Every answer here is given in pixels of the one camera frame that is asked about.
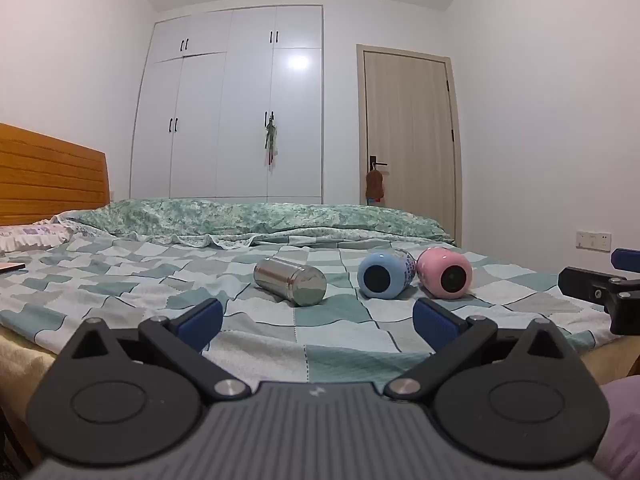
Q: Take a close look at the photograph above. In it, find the green hanging ornament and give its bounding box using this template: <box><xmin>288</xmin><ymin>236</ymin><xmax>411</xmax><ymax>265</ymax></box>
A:
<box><xmin>263</xmin><ymin>116</ymin><xmax>278</xmax><ymax>168</ymax></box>

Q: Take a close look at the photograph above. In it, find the floral pillow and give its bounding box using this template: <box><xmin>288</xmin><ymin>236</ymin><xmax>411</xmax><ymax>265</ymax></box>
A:
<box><xmin>0</xmin><ymin>223</ymin><xmax>76</xmax><ymax>255</ymax></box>

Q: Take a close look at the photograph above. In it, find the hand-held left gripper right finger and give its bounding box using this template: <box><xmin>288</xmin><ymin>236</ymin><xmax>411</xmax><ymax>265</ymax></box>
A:
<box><xmin>383</xmin><ymin>297</ymin><xmax>567</xmax><ymax>402</ymax></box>

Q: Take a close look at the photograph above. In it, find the pink cup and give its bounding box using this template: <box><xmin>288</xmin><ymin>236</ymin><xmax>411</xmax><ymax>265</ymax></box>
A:
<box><xmin>416</xmin><ymin>247</ymin><xmax>473</xmax><ymax>301</ymax></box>

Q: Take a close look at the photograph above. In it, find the stainless steel cup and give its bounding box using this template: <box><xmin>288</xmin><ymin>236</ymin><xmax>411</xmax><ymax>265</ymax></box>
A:
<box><xmin>253</xmin><ymin>256</ymin><xmax>328</xmax><ymax>308</ymax></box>

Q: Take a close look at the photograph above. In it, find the light wooden door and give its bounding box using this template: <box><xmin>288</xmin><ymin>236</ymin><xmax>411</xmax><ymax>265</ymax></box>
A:
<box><xmin>356</xmin><ymin>43</ymin><xmax>463</xmax><ymax>247</ymax></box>

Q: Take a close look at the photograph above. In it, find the checkered bed sheet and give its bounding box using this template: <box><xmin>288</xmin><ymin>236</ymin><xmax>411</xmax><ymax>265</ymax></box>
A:
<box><xmin>0</xmin><ymin>232</ymin><xmax>621</xmax><ymax>391</ymax></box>

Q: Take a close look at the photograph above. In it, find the brown hanging pouch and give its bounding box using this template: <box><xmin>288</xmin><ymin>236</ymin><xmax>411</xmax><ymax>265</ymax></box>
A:
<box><xmin>365</xmin><ymin>168</ymin><xmax>385</xmax><ymax>205</ymax></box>

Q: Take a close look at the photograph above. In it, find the blue cup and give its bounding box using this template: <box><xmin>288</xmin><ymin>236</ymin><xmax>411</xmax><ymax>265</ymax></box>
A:
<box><xmin>356</xmin><ymin>248</ymin><xmax>417</xmax><ymax>300</ymax></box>

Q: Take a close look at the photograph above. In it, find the wooden headboard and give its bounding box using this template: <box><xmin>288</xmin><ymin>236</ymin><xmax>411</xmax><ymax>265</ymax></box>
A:
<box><xmin>0</xmin><ymin>122</ymin><xmax>111</xmax><ymax>227</ymax></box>

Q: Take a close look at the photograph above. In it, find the green floral duvet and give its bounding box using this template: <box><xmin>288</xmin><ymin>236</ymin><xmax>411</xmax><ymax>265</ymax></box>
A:
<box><xmin>52</xmin><ymin>197</ymin><xmax>450</xmax><ymax>251</ymax></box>

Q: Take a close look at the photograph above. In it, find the white wardrobe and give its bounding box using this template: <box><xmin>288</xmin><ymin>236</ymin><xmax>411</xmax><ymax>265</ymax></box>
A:
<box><xmin>129</xmin><ymin>5</ymin><xmax>324</xmax><ymax>205</ymax></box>

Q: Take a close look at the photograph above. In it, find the yellow mattress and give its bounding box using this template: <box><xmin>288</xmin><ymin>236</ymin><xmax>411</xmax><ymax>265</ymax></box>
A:
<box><xmin>0</xmin><ymin>327</ymin><xmax>60</xmax><ymax>466</ymax></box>

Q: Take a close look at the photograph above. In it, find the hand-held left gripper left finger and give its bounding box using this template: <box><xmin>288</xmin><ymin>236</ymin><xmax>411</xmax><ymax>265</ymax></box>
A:
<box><xmin>72</xmin><ymin>298</ymin><xmax>252</xmax><ymax>402</ymax></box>

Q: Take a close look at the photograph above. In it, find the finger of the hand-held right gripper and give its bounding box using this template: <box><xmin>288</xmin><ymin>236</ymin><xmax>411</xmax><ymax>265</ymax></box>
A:
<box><xmin>558</xmin><ymin>266</ymin><xmax>640</xmax><ymax>307</ymax></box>
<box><xmin>610</xmin><ymin>248</ymin><xmax>640</xmax><ymax>275</ymax></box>

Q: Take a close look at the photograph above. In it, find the pink clothing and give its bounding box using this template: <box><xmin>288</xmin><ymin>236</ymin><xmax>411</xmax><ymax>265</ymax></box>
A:
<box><xmin>598</xmin><ymin>374</ymin><xmax>640</xmax><ymax>480</ymax></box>

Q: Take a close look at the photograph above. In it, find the white wall socket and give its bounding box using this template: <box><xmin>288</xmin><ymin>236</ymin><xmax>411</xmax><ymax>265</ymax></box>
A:
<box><xmin>575</xmin><ymin>230</ymin><xmax>613</xmax><ymax>252</ymax></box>

